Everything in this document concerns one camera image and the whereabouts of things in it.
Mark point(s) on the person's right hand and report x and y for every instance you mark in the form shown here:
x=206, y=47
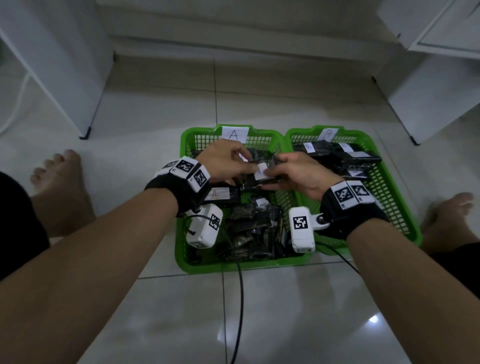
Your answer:
x=307, y=176

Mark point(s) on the green plastic basket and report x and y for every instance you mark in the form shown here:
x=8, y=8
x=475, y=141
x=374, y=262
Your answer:
x=393, y=210
x=210, y=267

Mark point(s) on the white desk side panel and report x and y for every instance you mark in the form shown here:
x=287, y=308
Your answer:
x=63, y=63

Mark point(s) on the white desk cabinet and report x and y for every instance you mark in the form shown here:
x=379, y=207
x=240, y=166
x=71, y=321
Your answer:
x=431, y=93

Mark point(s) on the black packet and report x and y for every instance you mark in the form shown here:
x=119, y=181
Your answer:
x=259, y=172

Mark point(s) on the person's left forearm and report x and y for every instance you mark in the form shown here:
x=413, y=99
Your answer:
x=82, y=277

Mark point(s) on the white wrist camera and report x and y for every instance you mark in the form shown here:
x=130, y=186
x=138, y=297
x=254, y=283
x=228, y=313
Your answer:
x=202, y=232
x=302, y=242

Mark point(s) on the person's left leg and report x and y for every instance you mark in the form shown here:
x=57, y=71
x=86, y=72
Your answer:
x=63, y=221

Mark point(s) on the person's right forearm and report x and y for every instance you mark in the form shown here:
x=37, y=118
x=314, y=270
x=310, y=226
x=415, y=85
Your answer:
x=412, y=292

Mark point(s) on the black wristband with marker tags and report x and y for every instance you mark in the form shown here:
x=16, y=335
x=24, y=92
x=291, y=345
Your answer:
x=172, y=187
x=356, y=221

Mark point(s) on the person's left hand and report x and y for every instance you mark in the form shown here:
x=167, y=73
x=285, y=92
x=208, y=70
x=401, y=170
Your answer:
x=221, y=161

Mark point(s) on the person's leg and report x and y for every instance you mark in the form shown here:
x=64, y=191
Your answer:
x=63, y=221
x=446, y=240

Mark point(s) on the person's right leg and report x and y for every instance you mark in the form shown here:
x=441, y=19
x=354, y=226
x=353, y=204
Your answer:
x=446, y=240

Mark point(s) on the person's right foot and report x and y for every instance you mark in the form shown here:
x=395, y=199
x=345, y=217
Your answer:
x=450, y=213

